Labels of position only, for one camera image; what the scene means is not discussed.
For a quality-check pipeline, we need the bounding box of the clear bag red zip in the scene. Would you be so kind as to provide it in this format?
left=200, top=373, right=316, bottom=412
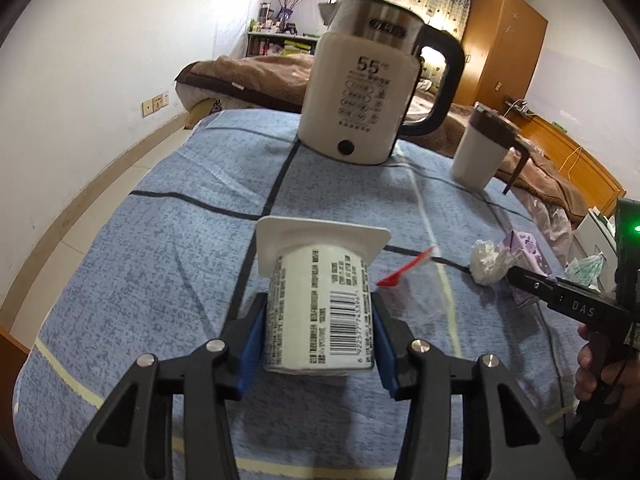
left=375, top=247, right=451, bottom=321

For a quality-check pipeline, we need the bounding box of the white yogurt cup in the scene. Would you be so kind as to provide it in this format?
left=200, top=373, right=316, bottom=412
left=255, top=216, right=390, bottom=376

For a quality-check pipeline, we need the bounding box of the white tissue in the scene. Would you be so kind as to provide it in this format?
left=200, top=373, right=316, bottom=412
left=469, top=240, right=512, bottom=286

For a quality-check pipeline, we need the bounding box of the person's right hand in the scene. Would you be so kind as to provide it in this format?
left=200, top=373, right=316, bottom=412
left=572, top=323, right=640, bottom=418

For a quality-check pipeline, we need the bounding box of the green plastic bag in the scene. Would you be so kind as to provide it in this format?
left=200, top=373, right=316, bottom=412
left=565, top=254, right=604, bottom=288

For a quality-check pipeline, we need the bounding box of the white bedside cabinet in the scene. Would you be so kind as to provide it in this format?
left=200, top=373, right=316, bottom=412
left=570, top=207, right=617, bottom=290

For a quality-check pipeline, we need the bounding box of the pink bed sheet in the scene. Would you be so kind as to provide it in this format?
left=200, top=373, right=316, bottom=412
left=514, top=188, right=573, bottom=266

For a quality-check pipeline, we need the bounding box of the purple tissue box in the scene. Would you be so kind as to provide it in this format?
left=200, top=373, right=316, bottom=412
left=500, top=230, right=552, bottom=276

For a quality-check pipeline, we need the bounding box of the blue patterned tablecloth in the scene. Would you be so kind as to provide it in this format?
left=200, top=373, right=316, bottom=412
left=13, top=110, right=580, bottom=479

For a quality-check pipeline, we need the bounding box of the wooden bed headboard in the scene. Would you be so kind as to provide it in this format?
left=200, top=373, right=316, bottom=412
left=506, top=110, right=626, bottom=217

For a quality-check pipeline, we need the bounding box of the brown fleece blanket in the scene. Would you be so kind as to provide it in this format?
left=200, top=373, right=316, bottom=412
left=176, top=54, right=588, bottom=223

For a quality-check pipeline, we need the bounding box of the white brown lidded mug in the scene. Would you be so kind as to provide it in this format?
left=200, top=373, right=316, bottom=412
left=450, top=102, right=530, bottom=195

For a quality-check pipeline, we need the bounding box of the white electric kettle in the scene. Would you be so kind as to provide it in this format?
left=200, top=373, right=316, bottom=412
left=297, top=0, right=464, bottom=166

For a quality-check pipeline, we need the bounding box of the wooden wardrobe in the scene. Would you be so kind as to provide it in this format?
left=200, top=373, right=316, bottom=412
left=454, top=0, right=548, bottom=112

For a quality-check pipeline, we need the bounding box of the cluttered side shelf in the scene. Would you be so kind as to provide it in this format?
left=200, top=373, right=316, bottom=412
left=245, top=2, right=319, bottom=58

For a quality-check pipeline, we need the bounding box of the black camera box green light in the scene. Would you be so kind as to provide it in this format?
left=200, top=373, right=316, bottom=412
left=615, top=197, right=640, bottom=310

